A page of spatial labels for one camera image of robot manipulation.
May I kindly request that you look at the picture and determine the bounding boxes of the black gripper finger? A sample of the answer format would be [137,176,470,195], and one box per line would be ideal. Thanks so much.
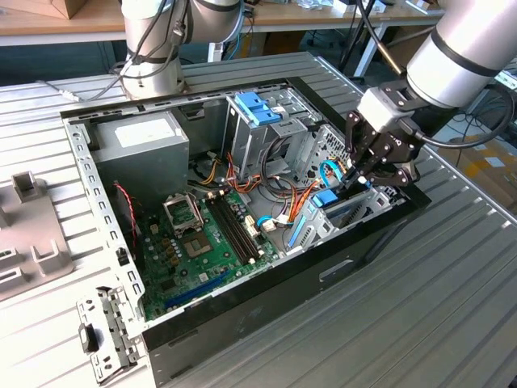
[341,110,377,192]
[358,154,422,187]

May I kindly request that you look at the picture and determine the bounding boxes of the hard disk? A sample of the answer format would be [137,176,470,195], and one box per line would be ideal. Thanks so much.
[285,182,375,252]

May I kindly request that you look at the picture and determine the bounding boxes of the metal disk bay cage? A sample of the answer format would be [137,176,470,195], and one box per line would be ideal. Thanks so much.
[283,123,407,255]

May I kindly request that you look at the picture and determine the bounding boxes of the black tripod stand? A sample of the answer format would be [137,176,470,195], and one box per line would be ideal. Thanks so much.
[338,0,383,84]

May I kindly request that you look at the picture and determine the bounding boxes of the large cardboard box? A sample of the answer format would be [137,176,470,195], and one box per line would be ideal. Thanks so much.
[443,137,517,211]

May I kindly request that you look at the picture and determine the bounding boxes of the blue empty drive carrier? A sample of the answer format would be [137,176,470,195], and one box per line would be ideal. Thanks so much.
[233,92,281,127]

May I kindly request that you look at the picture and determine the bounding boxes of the metal drive cage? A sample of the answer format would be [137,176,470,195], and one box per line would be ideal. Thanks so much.
[221,87,324,182]

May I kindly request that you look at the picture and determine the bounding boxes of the long wooden desk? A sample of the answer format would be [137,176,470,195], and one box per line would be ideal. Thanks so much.
[242,0,448,78]

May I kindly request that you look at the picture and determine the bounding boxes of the black RAM slot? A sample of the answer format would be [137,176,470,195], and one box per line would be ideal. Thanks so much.
[223,191,263,259]
[205,196,246,265]
[211,195,251,264]
[217,193,257,261]

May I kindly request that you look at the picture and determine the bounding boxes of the black open PC case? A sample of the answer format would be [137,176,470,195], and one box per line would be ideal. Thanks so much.
[59,75,432,388]

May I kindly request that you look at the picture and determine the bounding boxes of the thin locking lever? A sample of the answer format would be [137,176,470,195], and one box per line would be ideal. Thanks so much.
[190,194,204,228]

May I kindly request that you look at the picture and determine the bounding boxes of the metal socket cover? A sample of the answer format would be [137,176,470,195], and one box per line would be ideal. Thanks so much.
[162,193,204,237]

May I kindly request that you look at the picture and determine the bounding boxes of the CPU socket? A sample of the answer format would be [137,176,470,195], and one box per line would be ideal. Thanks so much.
[180,231,215,261]

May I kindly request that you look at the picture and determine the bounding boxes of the grey power supply unit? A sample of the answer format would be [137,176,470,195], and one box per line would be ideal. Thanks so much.
[91,110,191,204]

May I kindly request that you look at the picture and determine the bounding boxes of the green motherboard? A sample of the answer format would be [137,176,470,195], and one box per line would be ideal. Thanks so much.
[136,188,284,322]

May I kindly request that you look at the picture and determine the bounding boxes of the blue expansion slot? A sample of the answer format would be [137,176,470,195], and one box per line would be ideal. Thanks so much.
[164,269,233,310]

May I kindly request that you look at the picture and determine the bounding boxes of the small cardboard box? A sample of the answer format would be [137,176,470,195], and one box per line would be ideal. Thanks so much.
[48,0,89,19]

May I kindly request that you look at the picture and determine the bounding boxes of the grey parts rack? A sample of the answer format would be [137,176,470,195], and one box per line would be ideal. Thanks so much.
[0,171,77,304]

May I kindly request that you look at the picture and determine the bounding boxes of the blue data wire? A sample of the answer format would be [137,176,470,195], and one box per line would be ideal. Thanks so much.
[317,158,372,189]
[257,213,291,233]

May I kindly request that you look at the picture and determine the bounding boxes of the black camera cable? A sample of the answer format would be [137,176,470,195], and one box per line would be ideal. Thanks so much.
[397,86,514,150]

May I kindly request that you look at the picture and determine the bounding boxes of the black cable bundle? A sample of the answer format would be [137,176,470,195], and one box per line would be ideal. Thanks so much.
[261,136,309,196]

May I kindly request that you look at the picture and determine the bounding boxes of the orange red wire bundle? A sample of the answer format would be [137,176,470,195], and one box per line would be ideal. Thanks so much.
[225,152,325,227]

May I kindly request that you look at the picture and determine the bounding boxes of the yellow black wires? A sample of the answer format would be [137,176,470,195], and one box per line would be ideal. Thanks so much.
[193,156,223,187]

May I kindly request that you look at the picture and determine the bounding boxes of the red black fan wire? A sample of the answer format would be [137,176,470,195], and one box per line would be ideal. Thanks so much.
[112,181,144,248]

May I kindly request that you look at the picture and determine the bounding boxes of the grey cable with white plug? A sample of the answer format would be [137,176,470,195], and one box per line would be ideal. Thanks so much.
[35,0,181,103]

